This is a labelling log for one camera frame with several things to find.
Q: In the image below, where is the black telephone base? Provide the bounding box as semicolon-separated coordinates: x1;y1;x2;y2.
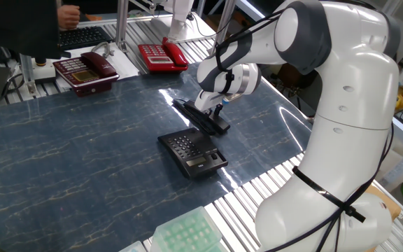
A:
157;127;229;180

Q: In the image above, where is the person's bare hand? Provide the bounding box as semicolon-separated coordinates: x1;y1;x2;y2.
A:
57;4;81;31

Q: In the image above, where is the grey coiled telephone cord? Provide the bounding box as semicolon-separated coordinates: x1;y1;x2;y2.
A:
91;41;115;59

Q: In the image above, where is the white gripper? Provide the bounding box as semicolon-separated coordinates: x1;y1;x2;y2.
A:
194;89;229;119

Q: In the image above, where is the black computer keyboard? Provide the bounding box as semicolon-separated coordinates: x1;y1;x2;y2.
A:
57;26;113;51

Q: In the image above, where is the bright red telephone base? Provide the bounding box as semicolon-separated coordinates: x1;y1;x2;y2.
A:
138;42;190;74

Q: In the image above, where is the bright red telephone handset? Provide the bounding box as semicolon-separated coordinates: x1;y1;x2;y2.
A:
162;36;190;67

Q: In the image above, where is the white paper sheet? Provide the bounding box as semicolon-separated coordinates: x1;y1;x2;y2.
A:
55;41;140;92

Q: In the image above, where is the maroon telephone base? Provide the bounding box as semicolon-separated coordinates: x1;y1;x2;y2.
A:
52;55;120;98

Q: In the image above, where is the blue marble pattern mat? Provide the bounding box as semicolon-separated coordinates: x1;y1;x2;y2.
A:
0;62;313;252

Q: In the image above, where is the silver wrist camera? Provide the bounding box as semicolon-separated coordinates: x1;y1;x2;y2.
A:
221;92;245;106

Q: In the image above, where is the green pipette tip box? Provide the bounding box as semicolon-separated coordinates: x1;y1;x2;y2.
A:
150;205;227;252

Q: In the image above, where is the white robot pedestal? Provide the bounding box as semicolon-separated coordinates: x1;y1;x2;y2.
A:
150;0;216;43

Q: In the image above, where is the short aluminium bracket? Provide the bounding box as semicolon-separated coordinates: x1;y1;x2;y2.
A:
19;54;38;98

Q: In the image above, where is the maroon telephone handset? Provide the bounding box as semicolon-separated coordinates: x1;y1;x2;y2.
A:
80;51;118;78

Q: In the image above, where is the aluminium frame post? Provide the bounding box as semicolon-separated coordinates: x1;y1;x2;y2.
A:
210;0;237;57
115;0;129;53

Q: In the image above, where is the brown cardboard sheet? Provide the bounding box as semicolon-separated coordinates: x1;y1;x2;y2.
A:
364;183;402;222

